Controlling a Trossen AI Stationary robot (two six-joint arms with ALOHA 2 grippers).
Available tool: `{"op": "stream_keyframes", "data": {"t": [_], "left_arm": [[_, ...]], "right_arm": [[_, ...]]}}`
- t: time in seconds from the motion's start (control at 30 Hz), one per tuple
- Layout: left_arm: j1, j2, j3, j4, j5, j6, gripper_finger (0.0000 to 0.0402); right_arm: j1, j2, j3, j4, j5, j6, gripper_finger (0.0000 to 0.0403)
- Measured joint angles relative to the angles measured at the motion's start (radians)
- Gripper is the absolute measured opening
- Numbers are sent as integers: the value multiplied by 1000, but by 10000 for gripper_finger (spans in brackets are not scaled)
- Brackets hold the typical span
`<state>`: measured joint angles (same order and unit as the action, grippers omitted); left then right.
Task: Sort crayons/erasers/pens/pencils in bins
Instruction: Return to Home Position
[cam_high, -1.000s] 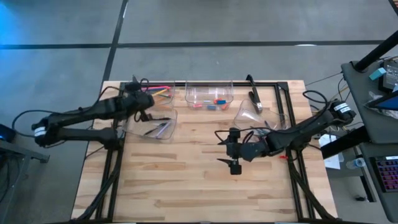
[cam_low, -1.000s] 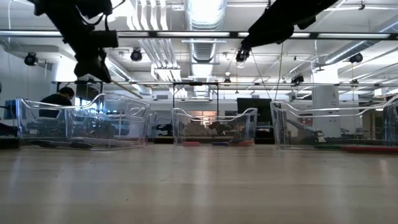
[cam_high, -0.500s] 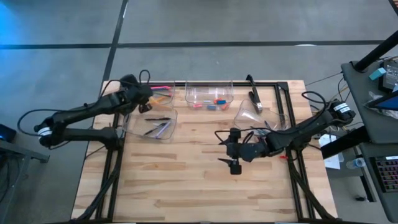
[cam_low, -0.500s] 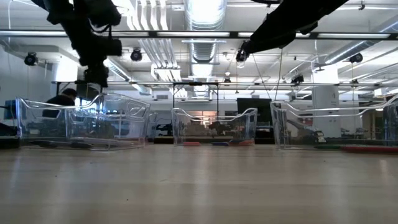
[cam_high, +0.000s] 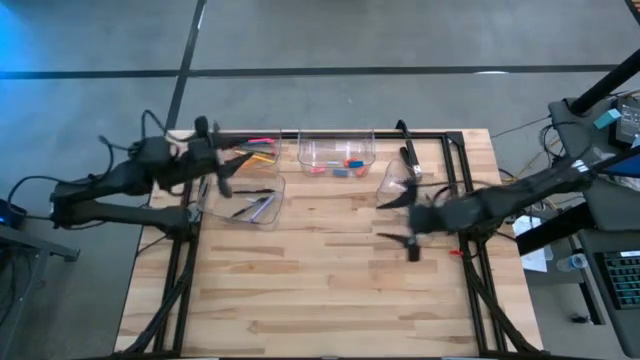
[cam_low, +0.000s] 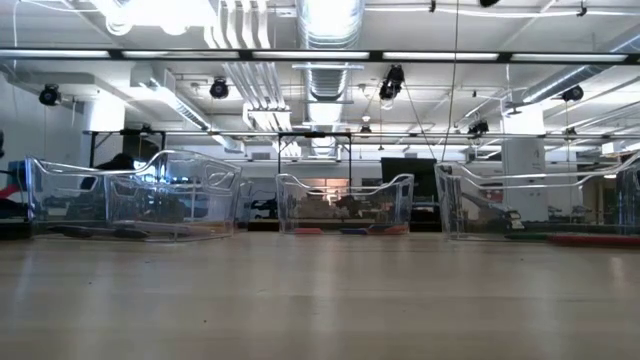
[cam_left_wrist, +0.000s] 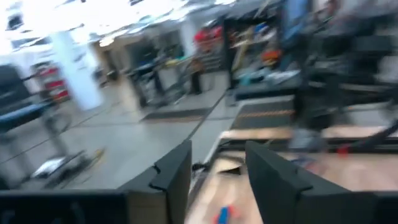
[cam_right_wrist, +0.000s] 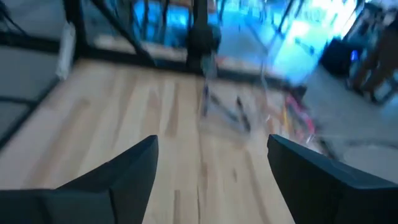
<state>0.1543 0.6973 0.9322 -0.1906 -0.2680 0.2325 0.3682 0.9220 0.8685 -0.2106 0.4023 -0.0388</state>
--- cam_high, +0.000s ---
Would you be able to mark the grey desk with teal box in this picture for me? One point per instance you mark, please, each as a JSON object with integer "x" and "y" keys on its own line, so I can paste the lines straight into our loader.
{"x": 607, "y": 210}

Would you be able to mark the teal box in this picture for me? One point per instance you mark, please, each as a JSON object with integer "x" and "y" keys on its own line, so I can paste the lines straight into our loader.
{"x": 606, "y": 119}

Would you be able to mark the small black caster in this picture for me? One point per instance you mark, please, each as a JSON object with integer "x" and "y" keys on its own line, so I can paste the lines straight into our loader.
{"x": 580, "y": 318}

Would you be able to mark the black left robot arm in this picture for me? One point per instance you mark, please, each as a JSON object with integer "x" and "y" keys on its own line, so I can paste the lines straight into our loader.
{"x": 125, "y": 177}

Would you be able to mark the black table clamp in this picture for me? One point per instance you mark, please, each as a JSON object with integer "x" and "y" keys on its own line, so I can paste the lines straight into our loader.
{"x": 216, "y": 127}
{"x": 401, "y": 125}

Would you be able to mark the dark slim pen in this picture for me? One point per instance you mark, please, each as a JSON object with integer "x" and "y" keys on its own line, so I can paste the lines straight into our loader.
{"x": 247, "y": 207}

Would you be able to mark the black crossbar beam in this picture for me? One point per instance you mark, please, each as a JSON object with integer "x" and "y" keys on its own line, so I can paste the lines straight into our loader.
{"x": 555, "y": 230}

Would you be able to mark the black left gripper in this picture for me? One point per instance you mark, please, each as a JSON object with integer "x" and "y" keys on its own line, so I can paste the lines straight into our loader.
{"x": 207, "y": 157}

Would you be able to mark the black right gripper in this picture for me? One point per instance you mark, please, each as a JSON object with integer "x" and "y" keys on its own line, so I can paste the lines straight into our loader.
{"x": 425, "y": 220}

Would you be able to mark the orange eraser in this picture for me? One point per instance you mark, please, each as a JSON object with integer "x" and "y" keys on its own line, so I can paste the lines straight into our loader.
{"x": 347, "y": 162}

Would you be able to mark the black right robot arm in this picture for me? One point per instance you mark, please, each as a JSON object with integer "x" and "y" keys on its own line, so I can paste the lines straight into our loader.
{"x": 525, "y": 192}

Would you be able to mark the clear plastic bin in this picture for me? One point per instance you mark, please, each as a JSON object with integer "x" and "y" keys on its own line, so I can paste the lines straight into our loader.
{"x": 270, "y": 170}
{"x": 390, "y": 180}
{"x": 220, "y": 212}
{"x": 320, "y": 147}

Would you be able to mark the dark green pen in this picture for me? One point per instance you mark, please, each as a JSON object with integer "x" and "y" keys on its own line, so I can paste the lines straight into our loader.
{"x": 252, "y": 191}

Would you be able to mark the grey metal stand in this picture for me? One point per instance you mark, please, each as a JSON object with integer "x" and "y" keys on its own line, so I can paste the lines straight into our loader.
{"x": 30, "y": 245}

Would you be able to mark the pink eraser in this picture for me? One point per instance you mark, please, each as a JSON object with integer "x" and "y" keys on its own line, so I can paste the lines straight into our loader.
{"x": 318, "y": 170}

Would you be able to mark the small red tag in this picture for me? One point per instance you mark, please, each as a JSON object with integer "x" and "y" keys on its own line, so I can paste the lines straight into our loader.
{"x": 456, "y": 252}

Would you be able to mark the black spring clamp silver jaw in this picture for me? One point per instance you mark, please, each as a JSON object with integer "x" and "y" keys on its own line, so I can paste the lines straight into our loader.
{"x": 413, "y": 160}

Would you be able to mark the backlit black keyboard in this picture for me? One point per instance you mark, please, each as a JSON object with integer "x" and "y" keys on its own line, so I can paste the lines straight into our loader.
{"x": 625, "y": 280}

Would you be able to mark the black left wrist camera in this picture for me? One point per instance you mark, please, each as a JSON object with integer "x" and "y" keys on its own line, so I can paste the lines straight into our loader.
{"x": 200, "y": 149}

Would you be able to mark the black electronic device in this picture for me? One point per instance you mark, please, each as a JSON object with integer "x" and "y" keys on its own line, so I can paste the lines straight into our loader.
{"x": 629, "y": 125}

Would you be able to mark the clear plastic bag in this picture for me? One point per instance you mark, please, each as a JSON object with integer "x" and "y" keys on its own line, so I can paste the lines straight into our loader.
{"x": 627, "y": 183}

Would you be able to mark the black computer tower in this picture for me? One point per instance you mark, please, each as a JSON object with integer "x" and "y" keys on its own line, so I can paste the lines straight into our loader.
{"x": 10, "y": 216}

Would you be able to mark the white paper sheet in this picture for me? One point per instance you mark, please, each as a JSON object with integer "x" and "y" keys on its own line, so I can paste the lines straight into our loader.
{"x": 535, "y": 260}

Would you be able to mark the grey desk with keyboard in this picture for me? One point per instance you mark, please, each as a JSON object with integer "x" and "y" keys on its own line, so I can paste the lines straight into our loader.
{"x": 630, "y": 330}

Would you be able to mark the clear water bottle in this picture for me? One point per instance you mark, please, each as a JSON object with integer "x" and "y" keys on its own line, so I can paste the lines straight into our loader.
{"x": 572, "y": 262}

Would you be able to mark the black diagonal pole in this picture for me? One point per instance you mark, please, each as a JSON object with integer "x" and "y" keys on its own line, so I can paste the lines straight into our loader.
{"x": 605, "y": 82}

